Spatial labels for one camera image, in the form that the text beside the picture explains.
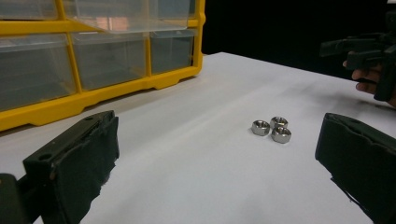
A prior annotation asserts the clear plastic drawer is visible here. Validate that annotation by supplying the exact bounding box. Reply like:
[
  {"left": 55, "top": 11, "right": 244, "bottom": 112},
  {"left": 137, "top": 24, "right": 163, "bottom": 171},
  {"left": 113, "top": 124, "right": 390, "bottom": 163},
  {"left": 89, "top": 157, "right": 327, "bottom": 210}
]
[{"left": 62, "top": 0, "right": 196, "bottom": 35}]

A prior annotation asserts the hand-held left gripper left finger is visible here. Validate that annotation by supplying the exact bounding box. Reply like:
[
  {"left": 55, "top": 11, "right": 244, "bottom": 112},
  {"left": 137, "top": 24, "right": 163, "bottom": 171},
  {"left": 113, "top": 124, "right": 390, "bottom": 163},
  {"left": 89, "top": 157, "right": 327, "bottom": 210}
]
[{"left": 22, "top": 110, "right": 120, "bottom": 224}]

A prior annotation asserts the steel hex nut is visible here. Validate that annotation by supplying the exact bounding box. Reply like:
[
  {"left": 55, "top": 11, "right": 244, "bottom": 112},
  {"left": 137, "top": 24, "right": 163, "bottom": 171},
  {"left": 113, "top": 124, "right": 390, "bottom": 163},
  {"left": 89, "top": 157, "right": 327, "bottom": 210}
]
[
  {"left": 269, "top": 116, "right": 290, "bottom": 129},
  {"left": 270, "top": 125, "right": 292, "bottom": 145},
  {"left": 250, "top": 119, "right": 271, "bottom": 137}
]

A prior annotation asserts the yellow drawer organizer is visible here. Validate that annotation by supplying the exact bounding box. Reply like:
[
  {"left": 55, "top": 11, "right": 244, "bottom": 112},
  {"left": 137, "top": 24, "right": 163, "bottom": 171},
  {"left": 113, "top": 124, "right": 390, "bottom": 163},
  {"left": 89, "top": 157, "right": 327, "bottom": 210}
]
[{"left": 0, "top": 0, "right": 206, "bottom": 133}]

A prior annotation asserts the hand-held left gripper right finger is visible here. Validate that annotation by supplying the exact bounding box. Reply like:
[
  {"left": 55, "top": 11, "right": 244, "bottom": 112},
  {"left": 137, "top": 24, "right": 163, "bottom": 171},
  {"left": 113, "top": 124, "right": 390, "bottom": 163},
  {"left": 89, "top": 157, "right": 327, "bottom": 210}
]
[{"left": 315, "top": 112, "right": 396, "bottom": 224}]

